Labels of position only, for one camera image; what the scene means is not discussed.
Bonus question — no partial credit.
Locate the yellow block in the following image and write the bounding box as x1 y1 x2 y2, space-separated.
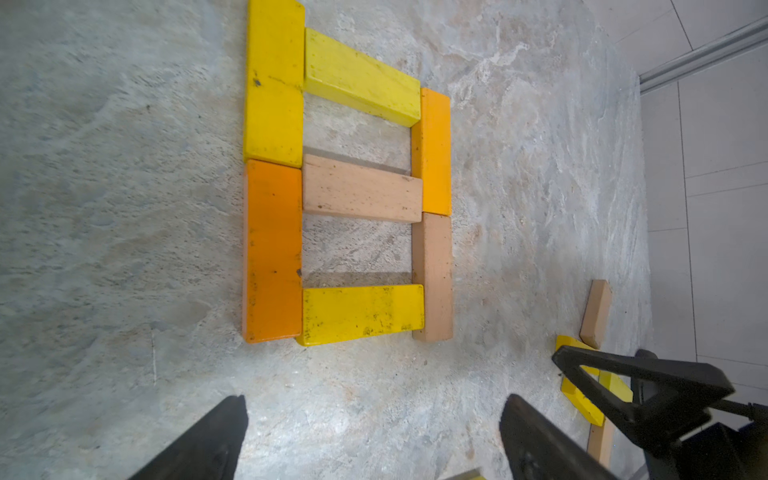
598 371 633 403
304 28 421 128
444 468 485 480
554 334 607 428
296 284 425 347
243 0 305 168

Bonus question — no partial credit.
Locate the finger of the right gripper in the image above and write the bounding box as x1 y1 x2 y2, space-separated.
552 346 735 450

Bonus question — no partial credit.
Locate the tan block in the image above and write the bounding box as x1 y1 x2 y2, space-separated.
302 154 423 223
580 279 612 349
587 418 615 469
412 212 454 342

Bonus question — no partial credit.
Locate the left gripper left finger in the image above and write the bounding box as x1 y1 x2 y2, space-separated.
130 395 248 480

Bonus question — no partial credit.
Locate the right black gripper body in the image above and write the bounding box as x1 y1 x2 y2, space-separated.
641 362 767 479

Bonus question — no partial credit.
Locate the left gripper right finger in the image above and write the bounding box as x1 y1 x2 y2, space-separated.
499 394 615 479

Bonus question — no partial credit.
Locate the amber orange block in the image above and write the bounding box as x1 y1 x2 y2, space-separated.
411 88 452 216

